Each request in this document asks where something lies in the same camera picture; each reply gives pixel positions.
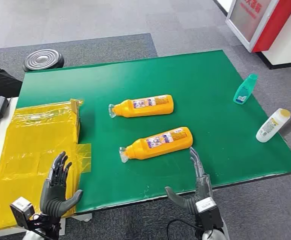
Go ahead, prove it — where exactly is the white table foot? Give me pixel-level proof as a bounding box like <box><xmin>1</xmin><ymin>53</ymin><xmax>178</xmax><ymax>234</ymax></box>
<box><xmin>72</xmin><ymin>212</ymin><xmax>93</xmax><ymax>223</ymax></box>

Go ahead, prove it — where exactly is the yellow plastic wrapped box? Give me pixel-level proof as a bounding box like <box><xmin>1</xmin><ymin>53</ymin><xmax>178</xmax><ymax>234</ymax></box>
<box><xmin>0</xmin><ymin>98</ymin><xmax>93</xmax><ymax>233</ymax></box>

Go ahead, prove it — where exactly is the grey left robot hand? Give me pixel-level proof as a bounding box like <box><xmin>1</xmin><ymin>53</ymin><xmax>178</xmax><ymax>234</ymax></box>
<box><xmin>39</xmin><ymin>151</ymin><xmax>84</xmax><ymax>218</ymax></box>

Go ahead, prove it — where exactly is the orange Tide detergent bottle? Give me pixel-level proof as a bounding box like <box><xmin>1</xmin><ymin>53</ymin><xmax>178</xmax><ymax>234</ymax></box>
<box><xmin>118</xmin><ymin>126</ymin><xmax>194</xmax><ymax>164</ymax></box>

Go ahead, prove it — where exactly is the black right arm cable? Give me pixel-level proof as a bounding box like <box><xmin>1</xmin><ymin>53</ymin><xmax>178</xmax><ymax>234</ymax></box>
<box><xmin>166</xmin><ymin>218</ymin><xmax>204</xmax><ymax>240</ymax></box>

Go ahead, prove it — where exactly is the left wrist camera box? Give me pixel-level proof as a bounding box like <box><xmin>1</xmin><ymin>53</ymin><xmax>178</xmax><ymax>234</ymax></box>
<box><xmin>10</xmin><ymin>196</ymin><xmax>35</xmax><ymax>230</ymax></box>

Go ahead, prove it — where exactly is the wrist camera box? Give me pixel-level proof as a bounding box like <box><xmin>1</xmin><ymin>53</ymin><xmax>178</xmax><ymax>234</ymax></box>
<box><xmin>195</xmin><ymin>197</ymin><xmax>224</xmax><ymax>230</ymax></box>
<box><xmin>10</xmin><ymin>196</ymin><xmax>35</xmax><ymax>230</ymax></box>

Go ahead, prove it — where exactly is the black round stool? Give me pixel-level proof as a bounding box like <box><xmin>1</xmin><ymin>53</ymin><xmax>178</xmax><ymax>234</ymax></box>
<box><xmin>22</xmin><ymin>48</ymin><xmax>65</xmax><ymax>73</ymax></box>

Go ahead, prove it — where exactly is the red white display cabinet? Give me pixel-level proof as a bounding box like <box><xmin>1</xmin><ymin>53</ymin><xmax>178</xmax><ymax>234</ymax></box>
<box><xmin>225</xmin><ymin>0</ymin><xmax>291</xmax><ymax>70</ymax></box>

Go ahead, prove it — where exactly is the white bottle yellow cap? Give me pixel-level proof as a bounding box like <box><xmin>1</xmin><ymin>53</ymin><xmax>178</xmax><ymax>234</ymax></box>
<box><xmin>256</xmin><ymin>108</ymin><xmax>291</xmax><ymax>144</ymax></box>

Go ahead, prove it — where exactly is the green table mat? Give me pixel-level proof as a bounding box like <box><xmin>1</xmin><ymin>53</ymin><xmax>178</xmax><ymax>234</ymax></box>
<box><xmin>16</xmin><ymin>49</ymin><xmax>291</xmax><ymax>215</ymax></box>

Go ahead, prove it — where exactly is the teal plastic bottle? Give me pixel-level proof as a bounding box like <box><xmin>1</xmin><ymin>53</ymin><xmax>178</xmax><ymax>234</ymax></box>
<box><xmin>233</xmin><ymin>73</ymin><xmax>259</xmax><ymax>106</ymax></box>

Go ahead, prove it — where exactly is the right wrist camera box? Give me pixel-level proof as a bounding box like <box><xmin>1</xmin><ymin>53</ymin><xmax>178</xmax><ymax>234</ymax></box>
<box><xmin>195</xmin><ymin>197</ymin><xmax>224</xmax><ymax>230</ymax></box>

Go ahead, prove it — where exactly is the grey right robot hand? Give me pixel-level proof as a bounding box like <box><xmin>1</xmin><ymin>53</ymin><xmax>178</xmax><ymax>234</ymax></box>
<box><xmin>164</xmin><ymin>146</ymin><xmax>213</xmax><ymax>216</ymax></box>

